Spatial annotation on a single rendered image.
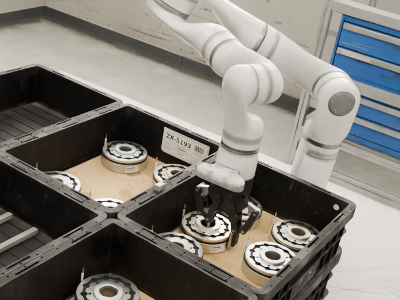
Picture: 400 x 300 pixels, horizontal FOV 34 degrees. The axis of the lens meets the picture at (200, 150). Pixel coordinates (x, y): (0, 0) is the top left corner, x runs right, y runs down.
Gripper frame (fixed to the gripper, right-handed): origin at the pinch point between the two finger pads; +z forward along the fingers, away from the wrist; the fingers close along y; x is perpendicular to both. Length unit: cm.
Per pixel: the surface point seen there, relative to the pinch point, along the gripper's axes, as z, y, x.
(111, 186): 2.4, 28.0, -3.1
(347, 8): -7, 37, -191
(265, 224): 2.4, -3.9, -13.5
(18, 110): 3, 67, -17
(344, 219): -7.1, -19.7, -11.2
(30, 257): -7.5, 14.9, 37.0
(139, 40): 75, 202, -285
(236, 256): 2.4, -4.5, 1.1
